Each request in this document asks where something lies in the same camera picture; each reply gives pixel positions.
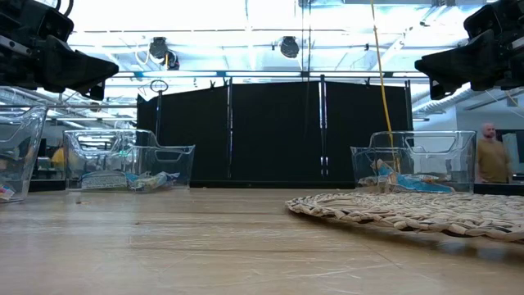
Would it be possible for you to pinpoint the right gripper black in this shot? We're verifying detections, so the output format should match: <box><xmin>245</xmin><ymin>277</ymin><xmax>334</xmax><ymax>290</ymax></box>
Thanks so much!
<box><xmin>414</xmin><ymin>0</ymin><xmax>524</xmax><ymax>101</ymax></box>

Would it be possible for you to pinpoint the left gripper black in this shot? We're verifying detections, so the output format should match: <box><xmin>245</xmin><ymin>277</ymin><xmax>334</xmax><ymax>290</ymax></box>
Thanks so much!
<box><xmin>0</xmin><ymin>0</ymin><xmax>120</xmax><ymax>101</ymax></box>

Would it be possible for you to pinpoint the blue Quaker Chewy granola bar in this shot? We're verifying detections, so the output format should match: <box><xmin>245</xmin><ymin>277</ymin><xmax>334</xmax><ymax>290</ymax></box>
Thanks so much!
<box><xmin>80</xmin><ymin>169</ymin><xmax>129</xmax><ymax>192</ymax></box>
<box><xmin>125</xmin><ymin>170</ymin><xmax>181</xmax><ymax>193</ymax></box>

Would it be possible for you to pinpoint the green blue granola bar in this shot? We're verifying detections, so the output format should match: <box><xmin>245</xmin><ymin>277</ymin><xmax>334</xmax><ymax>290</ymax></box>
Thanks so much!
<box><xmin>370</xmin><ymin>158</ymin><xmax>454</xmax><ymax>194</ymax></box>

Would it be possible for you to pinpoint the pale granola bar wrapper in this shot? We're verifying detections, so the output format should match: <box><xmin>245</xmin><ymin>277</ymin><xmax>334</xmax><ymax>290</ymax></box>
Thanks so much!
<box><xmin>356</xmin><ymin>175</ymin><xmax>384</xmax><ymax>193</ymax></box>

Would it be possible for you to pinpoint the round woven straw mat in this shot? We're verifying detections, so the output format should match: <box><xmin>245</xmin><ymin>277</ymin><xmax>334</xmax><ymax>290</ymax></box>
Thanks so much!
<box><xmin>285</xmin><ymin>192</ymin><xmax>524</xmax><ymax>243</ymax></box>

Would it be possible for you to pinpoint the clear plastic bin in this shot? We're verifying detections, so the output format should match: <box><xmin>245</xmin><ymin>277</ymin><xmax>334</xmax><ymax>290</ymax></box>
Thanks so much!
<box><xmin>62</xmin><ymin>129</ymin><xmax>197</xmax><ymax>193</ymax></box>
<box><xmin>0</xmin><ymin>105</ymin><xmax>48</xmax><ymax>205</ymax></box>
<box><xmin>350</xmin><ymin>129</ymin><xmax>478</xmax><ymax>194</ymax></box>

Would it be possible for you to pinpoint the person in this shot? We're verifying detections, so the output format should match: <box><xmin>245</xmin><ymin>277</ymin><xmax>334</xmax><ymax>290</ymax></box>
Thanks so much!
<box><xmin>476</xmin><ymin>121</ymin><xmax>513</xmax><ymax>184</ymax></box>
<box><xmin>51</xmin><ymin>145</ymin><xmax>66</xmax><ymax>170</ymax></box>

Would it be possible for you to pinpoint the black partition panel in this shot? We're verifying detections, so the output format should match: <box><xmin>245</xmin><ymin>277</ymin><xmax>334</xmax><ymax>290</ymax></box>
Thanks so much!
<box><xmin>325</xmin><ymin>80</ymin><xmax>413</xmax><ymax>188</ymax></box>
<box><xmin>137</xmin><ymin>84</ymin><xmax>231</xmax><ymax>184</ymax></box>
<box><xmin>231</xmin><ymin>80</ymin><xmax>323</xmax><ymax>184</ymax></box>

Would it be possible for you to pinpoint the dark framed door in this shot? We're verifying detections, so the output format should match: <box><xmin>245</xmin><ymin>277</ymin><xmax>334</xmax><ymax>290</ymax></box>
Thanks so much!
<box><xmin>494</xmin><ymin>129</ymin><xmax>524</xmax><ymax>184</ymax></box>

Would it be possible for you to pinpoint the black round ceiling lamp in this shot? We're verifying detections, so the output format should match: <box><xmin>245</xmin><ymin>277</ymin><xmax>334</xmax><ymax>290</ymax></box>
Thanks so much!
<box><xmin>279</xmin><ymin>35</ymin><xmax>300</xmax><ymax>59</ymax></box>

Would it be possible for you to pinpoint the white ceiling duct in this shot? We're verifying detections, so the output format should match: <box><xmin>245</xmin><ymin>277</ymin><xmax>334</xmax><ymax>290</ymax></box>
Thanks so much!
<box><xmin>413</xmin><ymin>84</ymin><xmax>492</xmax><ymax>118</ymax></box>

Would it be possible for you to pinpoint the yellow hanging cable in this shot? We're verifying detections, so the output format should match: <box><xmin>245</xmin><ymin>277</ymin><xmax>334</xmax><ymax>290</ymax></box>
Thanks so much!
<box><xmin>370</xmin><ymin>0</ymin><xmax>400</xmax><ymax>173</ymax></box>

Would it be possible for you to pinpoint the metal ring stand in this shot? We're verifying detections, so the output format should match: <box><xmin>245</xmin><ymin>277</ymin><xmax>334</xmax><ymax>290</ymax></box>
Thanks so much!
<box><xmin>149</xmin><ymin>79</ymin><xmax>169</xmax><ymax>130</ymax></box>

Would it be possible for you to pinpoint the black ceiling camera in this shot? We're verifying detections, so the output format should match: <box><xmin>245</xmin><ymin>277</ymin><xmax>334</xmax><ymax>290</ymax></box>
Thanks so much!
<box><xmin>148</xmin><ymin>35</ymin><xmax>180</xmax><ymax>70</ymax></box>

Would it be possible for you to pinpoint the horizontal metal rail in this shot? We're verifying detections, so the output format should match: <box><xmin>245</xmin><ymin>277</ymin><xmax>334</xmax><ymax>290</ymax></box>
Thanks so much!
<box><xmin>110</xmin><ymin>70</ymin><xmax>429</xmax><ymax>79</ymax></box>

